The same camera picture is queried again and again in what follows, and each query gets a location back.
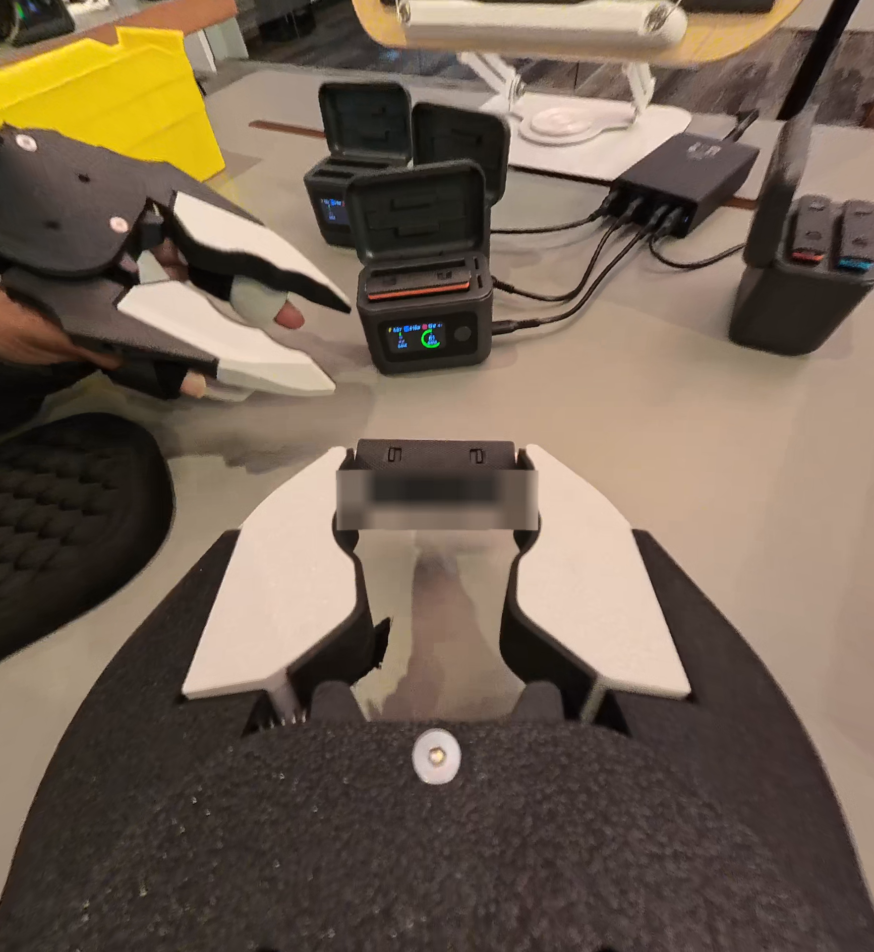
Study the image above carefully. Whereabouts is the black usb charging hub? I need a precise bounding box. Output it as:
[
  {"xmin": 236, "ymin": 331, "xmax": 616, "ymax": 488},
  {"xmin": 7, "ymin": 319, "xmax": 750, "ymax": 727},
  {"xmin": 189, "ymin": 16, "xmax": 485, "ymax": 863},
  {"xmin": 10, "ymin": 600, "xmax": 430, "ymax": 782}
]
[{"xmin": 611, "ymin": 132, "xmax": 761, "ymax": 239}]

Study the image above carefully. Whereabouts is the orange trimmed black battery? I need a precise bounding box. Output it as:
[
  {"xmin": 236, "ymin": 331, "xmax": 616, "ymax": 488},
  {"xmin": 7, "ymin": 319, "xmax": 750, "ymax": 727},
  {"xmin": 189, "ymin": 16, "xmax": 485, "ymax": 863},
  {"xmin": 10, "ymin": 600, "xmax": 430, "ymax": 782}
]
[
  {"xmin": 368, "ymin": 279, "xmax": 471, "ymax": 303},
  {"xmin": 790, "ymin": 197, "xmax": 839, "ymax": 263}
]

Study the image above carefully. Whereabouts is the blue trimmed black battery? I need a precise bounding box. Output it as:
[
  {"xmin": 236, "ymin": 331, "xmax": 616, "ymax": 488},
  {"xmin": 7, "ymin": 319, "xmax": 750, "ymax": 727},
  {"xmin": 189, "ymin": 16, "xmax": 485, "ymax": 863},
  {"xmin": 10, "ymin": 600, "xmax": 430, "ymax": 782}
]
[
  {"xmin": 353, "ymin": 437, "xmax": 521, "ymax": 471},
  {"xmin": 834, "ymin": 199, "xmax": 874, "ymax": 272}
]

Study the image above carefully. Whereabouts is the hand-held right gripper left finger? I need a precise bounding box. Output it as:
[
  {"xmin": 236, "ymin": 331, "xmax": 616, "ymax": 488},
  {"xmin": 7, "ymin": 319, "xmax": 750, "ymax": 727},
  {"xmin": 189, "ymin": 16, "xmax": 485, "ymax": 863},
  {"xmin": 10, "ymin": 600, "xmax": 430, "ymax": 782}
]
[{"xmin": 182, "ymin": 446, "xmax": 395, "ymax": 704}]

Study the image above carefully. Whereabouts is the person's left hand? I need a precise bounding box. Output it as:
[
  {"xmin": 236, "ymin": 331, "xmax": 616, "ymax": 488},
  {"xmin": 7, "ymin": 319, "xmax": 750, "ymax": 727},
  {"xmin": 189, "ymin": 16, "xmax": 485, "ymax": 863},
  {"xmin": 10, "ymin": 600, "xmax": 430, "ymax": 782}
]
[{"xmin": 0, "ymin": 238, "xmax": 310, "ymax": 403}]

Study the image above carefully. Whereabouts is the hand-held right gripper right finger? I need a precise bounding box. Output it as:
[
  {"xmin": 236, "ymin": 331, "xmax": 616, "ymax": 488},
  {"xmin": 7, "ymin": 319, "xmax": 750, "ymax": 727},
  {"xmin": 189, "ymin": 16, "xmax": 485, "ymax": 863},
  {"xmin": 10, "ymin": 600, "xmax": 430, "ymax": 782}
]
[{"xmin": 498, "ymin": 445, "xmax": 692, "ymax": 721}]

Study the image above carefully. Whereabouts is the wooden instruction board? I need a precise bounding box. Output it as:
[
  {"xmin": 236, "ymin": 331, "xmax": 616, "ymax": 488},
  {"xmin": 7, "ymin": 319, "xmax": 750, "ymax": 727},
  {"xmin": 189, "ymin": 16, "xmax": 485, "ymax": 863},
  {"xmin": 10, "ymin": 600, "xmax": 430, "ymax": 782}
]
[{"xmin": 351, "ymin": 0, "xmax": 802, "ymax": 68}]

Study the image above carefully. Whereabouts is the black textured wrist pad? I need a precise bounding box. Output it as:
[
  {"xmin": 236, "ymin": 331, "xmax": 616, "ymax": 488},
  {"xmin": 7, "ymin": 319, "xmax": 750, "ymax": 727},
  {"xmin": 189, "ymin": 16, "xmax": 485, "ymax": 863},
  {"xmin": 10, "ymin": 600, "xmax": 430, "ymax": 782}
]
[{"xmin": 0, "ymin": 413, "xmax": 176, "ymax": 681}]

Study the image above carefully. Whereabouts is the black battery charger case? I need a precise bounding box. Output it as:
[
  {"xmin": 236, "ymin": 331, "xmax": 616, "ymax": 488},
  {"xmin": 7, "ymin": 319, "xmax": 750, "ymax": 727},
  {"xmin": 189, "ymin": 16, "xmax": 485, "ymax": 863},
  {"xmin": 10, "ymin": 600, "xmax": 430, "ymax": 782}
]
[
  {"xmin": 412, "ymin": 103, "xmax": 512, "ymax": 209},
  {"xmin": 729, "ymin": 112, "xmax": 874, "ymax": 357},
  {"xmin": 346, "ymin": 160, "xmax": 495, "ymax": 376},
  {"xmin": 304, "ymin": 80, "xmax": 414, "ymax": 248}
]

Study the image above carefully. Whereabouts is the black metal pole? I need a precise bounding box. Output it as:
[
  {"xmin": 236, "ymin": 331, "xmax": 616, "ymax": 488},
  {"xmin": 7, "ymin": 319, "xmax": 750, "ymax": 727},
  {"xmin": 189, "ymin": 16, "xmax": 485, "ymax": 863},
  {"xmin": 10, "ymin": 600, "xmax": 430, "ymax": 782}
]
[{"xmin": 777, "ymin": 0, "xmax": 865, "ymax": 120}]

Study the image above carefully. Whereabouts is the person's left forearm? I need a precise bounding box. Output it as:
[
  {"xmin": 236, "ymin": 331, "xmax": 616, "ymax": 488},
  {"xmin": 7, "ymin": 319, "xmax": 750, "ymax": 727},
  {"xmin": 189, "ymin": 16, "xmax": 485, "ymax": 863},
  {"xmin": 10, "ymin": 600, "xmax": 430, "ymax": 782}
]
[{"xmin": 0, "ymin": 327, "xmax": 103, "ymax": 447}]

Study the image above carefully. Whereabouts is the yellow plastic bin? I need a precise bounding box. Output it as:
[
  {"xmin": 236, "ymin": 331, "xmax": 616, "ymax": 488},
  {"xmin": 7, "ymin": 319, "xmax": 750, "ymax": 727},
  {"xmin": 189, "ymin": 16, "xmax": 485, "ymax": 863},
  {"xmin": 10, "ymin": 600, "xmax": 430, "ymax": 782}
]
[{"xmin": 0, "ymin": 26, "xmax": 227, "ymax": 183}]

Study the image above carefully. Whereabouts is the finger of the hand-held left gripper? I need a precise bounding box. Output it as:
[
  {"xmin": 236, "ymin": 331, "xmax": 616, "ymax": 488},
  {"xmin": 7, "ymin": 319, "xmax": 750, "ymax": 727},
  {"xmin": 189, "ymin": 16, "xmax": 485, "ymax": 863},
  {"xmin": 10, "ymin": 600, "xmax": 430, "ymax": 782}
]
[
  {"xmin": 116, "ymin": 280, "xmax": 338, "ymax": 403},
  {"xmin": 160, "ymin": 190, "xmax": 353, "ymax": 315}
]

